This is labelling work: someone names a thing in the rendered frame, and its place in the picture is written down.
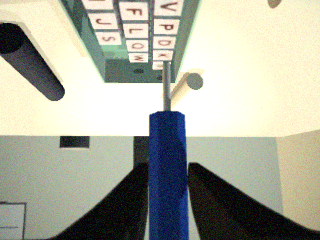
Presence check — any blue stylus with grey tip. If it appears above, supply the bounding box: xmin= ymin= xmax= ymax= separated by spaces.
xmin=149 ymin=60 xmax=189 ymax=240

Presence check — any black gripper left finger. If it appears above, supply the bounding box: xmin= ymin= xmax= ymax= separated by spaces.
xmin=42 ymin=163 xmax=148 ymax=240

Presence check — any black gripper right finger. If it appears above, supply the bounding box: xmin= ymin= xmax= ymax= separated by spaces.
xmin=187 ymin=162 xmax=320 ymax=240

